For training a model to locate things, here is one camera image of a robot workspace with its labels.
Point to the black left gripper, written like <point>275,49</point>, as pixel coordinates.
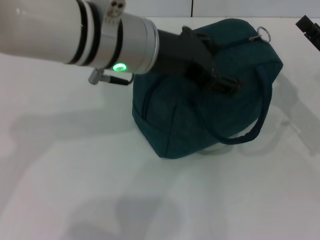
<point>180,55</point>

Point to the dark teal lunch bag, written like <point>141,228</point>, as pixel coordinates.
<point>200,120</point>

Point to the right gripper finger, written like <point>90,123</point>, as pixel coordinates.
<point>312,32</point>

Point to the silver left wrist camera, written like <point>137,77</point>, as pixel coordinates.
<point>115,7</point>

